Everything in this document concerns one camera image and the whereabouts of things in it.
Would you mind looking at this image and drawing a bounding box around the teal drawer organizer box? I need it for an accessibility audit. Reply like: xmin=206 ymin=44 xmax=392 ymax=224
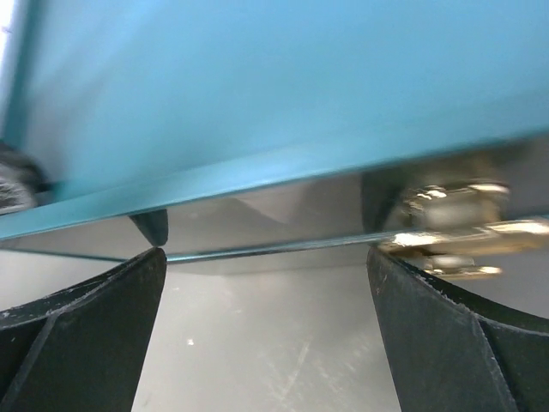
xmin=1 ymin=1 xmax=548 ymax=239

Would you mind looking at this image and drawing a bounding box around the clear drawer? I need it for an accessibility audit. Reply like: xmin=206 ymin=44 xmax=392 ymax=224
xmin=1 ymin=136 xmax=548 ymax=280

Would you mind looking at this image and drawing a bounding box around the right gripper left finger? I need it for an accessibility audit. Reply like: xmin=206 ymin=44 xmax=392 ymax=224
xmin=1 ymin=248 xmax=166 ymax=411

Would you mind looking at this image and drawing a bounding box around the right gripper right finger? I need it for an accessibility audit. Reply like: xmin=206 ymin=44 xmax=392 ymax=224
xmin=366 ymin=247 xmax=548 ymax=411

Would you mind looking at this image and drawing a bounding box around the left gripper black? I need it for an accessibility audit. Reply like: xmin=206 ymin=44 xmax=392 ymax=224
xmin=1 ymin=142 xmax=47 ymax=215

